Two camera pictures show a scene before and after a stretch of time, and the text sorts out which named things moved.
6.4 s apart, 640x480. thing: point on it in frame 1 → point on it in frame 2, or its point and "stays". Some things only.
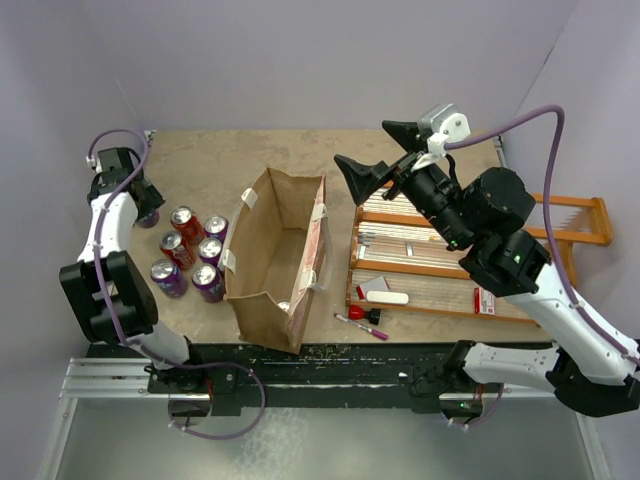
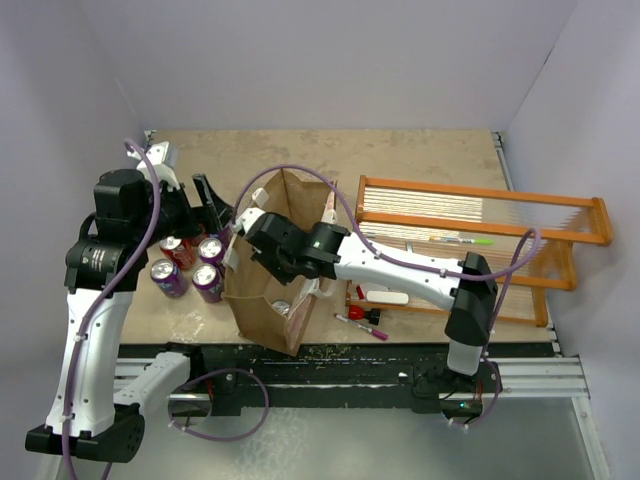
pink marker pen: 377,333 stays
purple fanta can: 209,281 stays
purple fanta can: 168,278 stays
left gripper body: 152,199 → 177,218
